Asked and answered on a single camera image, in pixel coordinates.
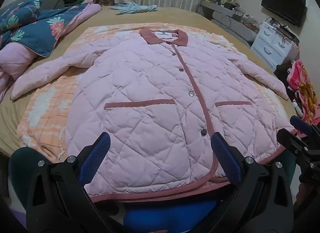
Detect blue floral quilt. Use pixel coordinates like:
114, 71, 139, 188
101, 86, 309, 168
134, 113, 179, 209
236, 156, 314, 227
0, 0, 102, 103

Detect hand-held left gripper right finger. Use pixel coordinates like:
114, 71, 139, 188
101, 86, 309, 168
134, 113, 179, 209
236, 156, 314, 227
205, 132, 294, 233

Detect person's blue pants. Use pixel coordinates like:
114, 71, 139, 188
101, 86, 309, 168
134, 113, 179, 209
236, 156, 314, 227
124, 199, 218, 233

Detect tan bed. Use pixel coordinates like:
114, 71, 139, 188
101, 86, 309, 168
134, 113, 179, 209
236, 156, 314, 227
0, 5, 308, 158

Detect clutter of small gadgets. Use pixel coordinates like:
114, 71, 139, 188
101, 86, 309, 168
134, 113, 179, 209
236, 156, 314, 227
205, 0, 258, 24

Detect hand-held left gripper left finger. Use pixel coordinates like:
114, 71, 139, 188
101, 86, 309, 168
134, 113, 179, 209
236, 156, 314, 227
26, 132, 118, 233

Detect black television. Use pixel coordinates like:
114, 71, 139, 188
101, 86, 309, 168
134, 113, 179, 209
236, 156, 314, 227
261, 0, 307, 27

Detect orange white plaid blanket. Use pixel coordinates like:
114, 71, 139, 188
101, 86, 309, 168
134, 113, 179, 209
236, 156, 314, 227
16, 23, 294, 166

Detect pink quilted jacket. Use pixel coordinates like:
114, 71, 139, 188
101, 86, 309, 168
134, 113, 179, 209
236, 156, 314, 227
10, 28, 289, 202

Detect pink printed cloth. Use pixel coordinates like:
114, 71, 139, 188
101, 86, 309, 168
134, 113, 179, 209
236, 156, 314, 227
286, 60, 320, 126

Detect white drawer cabinet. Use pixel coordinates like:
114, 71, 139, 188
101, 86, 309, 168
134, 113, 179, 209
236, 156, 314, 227
250, 24, 300, 71

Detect light blue garment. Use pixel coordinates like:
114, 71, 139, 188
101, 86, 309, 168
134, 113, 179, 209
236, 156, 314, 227
110, 3, 158, 15

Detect dark cloth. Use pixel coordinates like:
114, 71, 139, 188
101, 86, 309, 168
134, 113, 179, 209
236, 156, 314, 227
275, 61, 295, 91

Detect grey desk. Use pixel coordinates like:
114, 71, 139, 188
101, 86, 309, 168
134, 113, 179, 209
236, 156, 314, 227
200, 0, 259, 47

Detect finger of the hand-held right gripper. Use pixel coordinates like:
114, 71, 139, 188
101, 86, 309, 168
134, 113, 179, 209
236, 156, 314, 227
290, 116, 314, 137
276, 128, 320, 171

